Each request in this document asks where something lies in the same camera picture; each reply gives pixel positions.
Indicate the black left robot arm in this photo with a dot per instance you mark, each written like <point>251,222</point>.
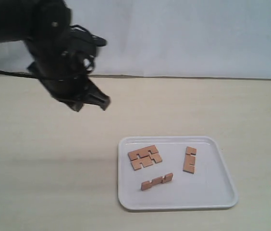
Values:
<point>36,22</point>

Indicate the wooden notched puzzle piece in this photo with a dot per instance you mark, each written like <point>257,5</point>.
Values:
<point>190,160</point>
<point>159,180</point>
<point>142,152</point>
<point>146,161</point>

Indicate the white backdrop cloth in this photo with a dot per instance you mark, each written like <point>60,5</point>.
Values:
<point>179,38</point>

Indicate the white square plastic tray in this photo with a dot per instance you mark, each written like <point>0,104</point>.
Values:
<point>210,187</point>

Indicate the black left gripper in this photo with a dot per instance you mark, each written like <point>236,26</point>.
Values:
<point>63,71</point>

